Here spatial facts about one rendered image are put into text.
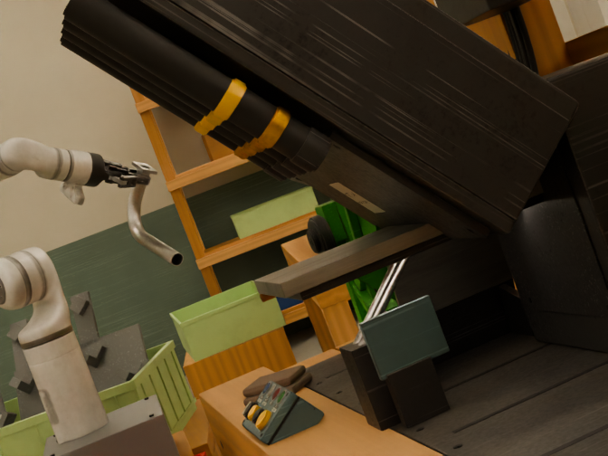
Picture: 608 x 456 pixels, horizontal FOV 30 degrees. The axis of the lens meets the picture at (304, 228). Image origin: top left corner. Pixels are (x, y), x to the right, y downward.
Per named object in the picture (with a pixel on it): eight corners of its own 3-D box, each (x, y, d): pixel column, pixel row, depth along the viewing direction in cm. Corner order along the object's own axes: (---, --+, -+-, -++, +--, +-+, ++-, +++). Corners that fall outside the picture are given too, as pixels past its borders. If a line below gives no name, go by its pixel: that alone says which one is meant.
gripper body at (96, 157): (93, 158, 245) (131, 165, 251) (78, 146, 251) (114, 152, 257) (84, 191, 247) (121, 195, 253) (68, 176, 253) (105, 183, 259)
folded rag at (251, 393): (314, 378, 190) (308, 362, 190) (295, 394, 183) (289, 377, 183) (264, 392, 194) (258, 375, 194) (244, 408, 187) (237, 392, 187)
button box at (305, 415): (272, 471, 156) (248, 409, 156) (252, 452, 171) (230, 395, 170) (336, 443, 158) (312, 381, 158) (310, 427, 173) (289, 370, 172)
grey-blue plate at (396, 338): (402, 431, 138) (361, 324, 137) (396, 428, 140) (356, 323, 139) (470, 400, 140) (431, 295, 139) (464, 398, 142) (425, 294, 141)
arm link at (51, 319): (23, 249, 201) (58, 339, 202) (-23, 266, 194) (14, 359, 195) (51, 239, 194) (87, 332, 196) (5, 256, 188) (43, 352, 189)
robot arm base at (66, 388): (59, 446, 191) (22, 352, 190) (57, 436, 200) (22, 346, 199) (110, 424, 193) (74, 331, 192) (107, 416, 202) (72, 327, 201)
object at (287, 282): (289, 308, 129) (280, 283, 129) (261, 302, 145) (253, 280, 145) (581, 187, 138) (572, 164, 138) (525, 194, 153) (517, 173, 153)
